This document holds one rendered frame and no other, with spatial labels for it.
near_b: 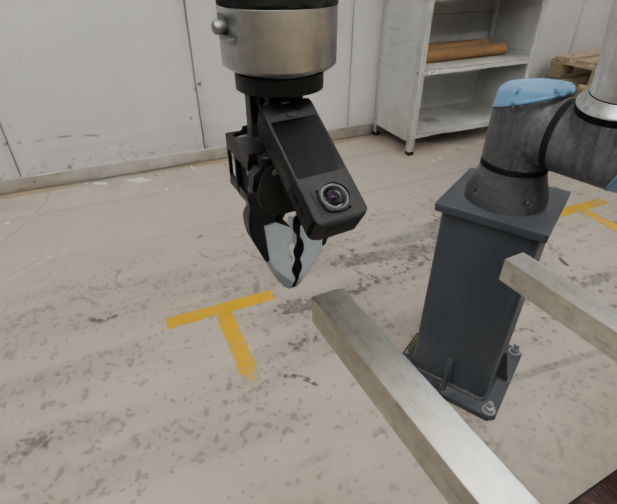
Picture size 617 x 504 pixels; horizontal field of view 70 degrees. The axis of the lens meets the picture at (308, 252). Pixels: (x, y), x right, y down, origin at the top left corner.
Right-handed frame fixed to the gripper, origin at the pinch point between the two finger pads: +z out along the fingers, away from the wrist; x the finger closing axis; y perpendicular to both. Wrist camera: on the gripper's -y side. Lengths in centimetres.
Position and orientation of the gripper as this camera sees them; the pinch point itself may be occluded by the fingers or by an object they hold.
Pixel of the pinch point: (294, 280)
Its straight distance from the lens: 45.3
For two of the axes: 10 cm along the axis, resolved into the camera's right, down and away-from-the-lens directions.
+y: -4.6, -5.1, 7.3
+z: 0.0, 8.2, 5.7
